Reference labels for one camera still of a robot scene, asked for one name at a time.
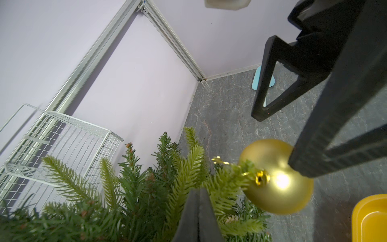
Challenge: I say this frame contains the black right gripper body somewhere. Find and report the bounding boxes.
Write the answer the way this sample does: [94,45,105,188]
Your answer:
[288,1,366,75]

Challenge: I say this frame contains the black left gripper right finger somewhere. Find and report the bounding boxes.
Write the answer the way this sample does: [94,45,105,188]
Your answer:
[288,1,387,178]

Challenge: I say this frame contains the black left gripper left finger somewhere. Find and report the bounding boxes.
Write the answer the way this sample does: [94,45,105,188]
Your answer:
[173,188,225,242]

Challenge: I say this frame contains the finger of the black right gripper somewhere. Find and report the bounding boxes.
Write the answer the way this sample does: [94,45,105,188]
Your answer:
[251,36,329,122]

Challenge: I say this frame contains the gold ball ornament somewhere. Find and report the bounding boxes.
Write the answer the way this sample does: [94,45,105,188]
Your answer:
[211,138,314,216]

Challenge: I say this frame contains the small green christmas tree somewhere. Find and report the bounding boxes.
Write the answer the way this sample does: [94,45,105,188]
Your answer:
[1,128,272,242]

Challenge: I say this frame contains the teal garden trowel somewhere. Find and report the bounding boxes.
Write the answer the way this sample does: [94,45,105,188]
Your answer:
[252,64,276,101]

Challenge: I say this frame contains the yellow plastic tray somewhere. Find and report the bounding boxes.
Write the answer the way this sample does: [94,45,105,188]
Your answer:
[351,194,387,242]

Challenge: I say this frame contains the long white wire shelf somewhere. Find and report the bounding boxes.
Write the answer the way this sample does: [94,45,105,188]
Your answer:
[1,104,123,215]

